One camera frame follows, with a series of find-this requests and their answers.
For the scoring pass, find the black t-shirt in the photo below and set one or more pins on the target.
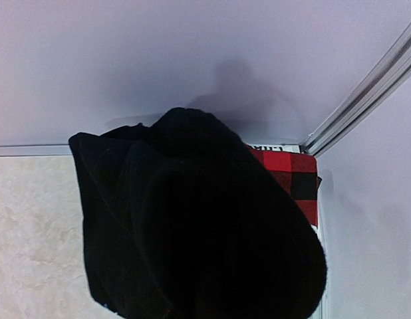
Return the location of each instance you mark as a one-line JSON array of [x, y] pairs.
[[180, 220]]

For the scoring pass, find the right aluminium frame post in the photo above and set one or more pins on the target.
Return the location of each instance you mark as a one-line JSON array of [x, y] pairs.
[[391, 71]]

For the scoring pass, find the red black plaid shirt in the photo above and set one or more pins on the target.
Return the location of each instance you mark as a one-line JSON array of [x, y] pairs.
[[295, 172]]

